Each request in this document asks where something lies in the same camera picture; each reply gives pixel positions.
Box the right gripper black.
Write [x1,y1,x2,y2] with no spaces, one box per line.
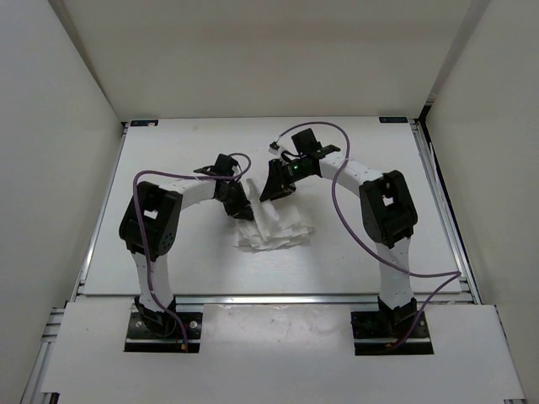
[259,157,312,203]

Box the white pleated skirt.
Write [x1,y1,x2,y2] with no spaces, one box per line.
[233,178,315,252]

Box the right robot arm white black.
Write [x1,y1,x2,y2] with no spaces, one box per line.
[260,152,418,337]

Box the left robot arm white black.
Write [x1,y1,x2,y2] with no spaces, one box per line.
[119,179,254,337]

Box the right blue corner label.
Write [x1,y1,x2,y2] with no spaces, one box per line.
[378,116,408,124]

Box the blue corner label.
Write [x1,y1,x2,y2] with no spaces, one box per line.
[130,120,159,127]
[378,116,408,124]

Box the left blue corner label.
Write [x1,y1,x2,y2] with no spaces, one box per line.
[130,120,159,127]

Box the white front cover board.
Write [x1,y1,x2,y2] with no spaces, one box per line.
[43,300,523,403]

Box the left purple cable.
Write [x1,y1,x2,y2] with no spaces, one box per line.
[131,151,253,351]

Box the purple cable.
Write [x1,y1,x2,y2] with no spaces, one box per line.
[275,120,462,348]
[131,151,253,351]

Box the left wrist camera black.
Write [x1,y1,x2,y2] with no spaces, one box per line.
[194,154,239,178]

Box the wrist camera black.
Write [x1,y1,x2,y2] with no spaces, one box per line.
[269,129,341,159]
[194,154,239,178]

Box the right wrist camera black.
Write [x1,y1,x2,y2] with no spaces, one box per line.
[269,129,341,159]

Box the front aluminium rail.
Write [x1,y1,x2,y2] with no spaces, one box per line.
[175,294,378,306]

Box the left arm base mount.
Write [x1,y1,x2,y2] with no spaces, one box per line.
[124,307,203,354]

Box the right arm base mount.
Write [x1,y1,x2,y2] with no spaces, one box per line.
[350,298,434,356]

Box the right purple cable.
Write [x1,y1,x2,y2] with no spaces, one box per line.
[275,120,462,348]

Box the left aluminium frame rail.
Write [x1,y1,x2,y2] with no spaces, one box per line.
[16,290,81,404]

